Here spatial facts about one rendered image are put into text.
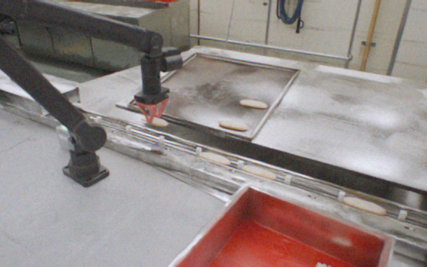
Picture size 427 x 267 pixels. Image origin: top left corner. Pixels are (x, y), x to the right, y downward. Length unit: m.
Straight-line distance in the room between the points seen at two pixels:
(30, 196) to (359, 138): 0.95
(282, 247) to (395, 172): 0.39
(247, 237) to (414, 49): 3.65
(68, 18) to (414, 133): 1.02
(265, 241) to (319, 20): 3.98
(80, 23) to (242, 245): 0.63
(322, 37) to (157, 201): 3.94
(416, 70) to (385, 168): 3.32
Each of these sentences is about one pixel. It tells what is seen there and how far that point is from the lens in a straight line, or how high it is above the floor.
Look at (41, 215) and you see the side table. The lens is 0.93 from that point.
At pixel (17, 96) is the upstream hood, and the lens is 1.44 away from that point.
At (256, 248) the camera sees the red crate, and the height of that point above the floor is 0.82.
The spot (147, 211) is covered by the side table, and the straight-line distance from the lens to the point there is 0.87.
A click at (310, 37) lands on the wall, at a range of 4.63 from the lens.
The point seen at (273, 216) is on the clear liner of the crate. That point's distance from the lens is 0.79.
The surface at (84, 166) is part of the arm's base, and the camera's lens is 0.98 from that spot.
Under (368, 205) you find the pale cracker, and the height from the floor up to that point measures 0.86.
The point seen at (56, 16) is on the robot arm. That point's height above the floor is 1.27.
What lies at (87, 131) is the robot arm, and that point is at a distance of 0.92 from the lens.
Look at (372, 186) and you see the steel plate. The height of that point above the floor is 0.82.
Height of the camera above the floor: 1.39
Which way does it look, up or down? 28 degrees down
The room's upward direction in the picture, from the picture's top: 1 degrees clockwise
